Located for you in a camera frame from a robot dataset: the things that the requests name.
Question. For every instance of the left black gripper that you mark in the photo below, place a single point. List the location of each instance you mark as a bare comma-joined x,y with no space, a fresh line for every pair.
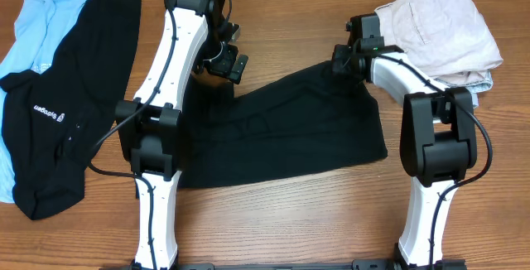
237,68

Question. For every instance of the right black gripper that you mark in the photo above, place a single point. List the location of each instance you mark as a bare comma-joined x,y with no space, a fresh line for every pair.
341,70

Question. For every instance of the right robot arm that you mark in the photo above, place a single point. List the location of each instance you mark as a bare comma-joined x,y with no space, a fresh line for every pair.
437,148

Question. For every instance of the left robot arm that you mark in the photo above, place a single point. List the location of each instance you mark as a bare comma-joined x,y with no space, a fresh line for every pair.
196,37

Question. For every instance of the folded beige shorts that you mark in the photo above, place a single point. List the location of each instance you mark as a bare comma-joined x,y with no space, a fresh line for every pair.
440,37

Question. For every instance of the folded light blue jeans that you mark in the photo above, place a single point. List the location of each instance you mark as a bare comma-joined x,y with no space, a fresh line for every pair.
475,81

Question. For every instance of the black t-shirt with logo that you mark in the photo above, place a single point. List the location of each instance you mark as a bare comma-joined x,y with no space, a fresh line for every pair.
52,121

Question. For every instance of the light blue t-shirt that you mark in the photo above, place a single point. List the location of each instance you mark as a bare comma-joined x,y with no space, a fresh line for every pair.
39,29

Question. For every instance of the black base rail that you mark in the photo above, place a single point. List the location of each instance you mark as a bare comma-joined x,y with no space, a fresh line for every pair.
281,266

